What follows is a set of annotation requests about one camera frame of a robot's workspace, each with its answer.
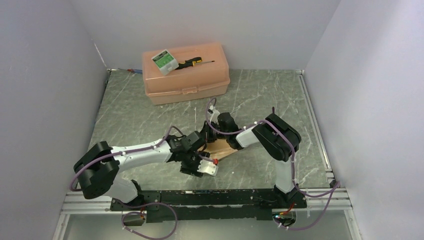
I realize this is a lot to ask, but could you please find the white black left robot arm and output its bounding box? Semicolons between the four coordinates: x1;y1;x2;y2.
70;131;218;210

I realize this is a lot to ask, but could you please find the red blue pen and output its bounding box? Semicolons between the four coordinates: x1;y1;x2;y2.
118;68;143;74

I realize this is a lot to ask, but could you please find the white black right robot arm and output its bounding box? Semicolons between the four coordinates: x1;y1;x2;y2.
205;110;302;208

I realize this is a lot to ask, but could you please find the green white small box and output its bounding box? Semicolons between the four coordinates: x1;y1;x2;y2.
151;49;179;76

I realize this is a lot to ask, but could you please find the yellow black screwdriver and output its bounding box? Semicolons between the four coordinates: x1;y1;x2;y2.
175;56;215;70

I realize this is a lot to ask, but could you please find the aluminium frame rail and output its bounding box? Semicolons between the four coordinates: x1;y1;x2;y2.
52;68;362;240

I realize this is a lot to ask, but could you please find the peach satin napkin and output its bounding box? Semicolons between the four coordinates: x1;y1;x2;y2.
203;139;238;161

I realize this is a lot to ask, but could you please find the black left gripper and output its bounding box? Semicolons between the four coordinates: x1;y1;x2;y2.
180;149;210;178

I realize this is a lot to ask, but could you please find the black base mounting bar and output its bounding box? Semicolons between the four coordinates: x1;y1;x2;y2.
110;187;307;223

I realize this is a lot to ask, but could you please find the peach plastic storage box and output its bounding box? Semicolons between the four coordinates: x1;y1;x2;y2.
142;42;230;105

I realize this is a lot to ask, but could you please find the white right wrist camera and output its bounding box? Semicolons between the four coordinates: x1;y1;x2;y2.
207;105;221;124

